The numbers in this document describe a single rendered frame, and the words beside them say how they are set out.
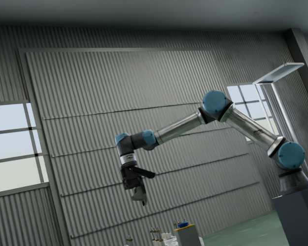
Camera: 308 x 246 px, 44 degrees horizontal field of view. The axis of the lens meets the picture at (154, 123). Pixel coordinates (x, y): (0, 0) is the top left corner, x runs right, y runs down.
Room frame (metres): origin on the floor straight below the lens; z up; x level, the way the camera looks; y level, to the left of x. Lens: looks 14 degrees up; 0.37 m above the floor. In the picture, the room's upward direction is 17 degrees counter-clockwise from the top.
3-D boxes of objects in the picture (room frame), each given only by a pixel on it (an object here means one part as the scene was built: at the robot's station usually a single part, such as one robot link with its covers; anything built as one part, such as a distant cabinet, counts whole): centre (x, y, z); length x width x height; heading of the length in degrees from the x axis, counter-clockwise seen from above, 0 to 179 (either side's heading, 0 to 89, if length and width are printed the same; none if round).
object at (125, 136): (1.85, 0.17, 0.76); 0.09 x 0.08 x 0.11; 84
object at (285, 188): (1.91, -0.56, 0.35); 0.15 x 0.15 x 0.10
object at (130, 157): (1.84, 0.17, 0.68); 0.08 x 0.08 x 0.05
